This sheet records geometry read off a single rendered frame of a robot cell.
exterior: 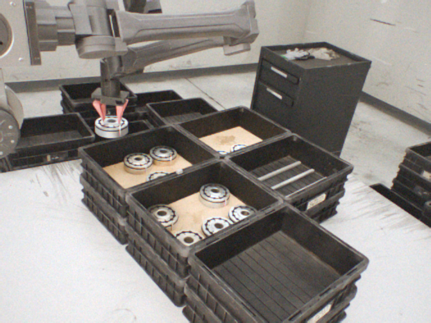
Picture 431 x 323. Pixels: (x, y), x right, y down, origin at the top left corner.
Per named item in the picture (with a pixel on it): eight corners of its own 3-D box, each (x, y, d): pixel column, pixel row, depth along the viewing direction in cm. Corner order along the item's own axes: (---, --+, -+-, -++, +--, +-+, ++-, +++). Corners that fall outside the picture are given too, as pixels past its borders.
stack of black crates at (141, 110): (136, 157, 290) (138, 113, 272) (120, 138, 310) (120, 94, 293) (188, 148, 310) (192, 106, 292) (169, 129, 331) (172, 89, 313)
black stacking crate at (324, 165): (278, 229, 139) (285, 202, 133) (218, 184, 156) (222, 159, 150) (346, 192, 163) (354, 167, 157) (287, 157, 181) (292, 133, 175)
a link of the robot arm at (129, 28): (268, -9, 100) (275, 36, 100) (240, 11, 112) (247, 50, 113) (68, -4, 81) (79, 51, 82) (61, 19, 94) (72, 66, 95)
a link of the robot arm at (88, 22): (59, 4, 79) (67, 34, 80) (114, 5, 85) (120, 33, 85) (50, 19, 87) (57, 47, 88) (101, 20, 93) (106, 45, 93)
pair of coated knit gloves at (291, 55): (289, 62, 277) (290, 57, 275) (271, 52, 289) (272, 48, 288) (317, 59, 289) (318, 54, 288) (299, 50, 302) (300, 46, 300)
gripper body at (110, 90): (98, 93, 138) (97, 70, 134) (129, 97, 138) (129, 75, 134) (91, 100, 132) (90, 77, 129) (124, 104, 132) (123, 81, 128)
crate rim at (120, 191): (122, 198, 127) (123, 192, 126) (76, 154, 145) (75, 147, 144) (220, 163, 151) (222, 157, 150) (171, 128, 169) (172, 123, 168)
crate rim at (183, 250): (184, 259, 109) (185, 252, 108) (122, 199, 127) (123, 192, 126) (284, 207, 134) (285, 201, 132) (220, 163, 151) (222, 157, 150)
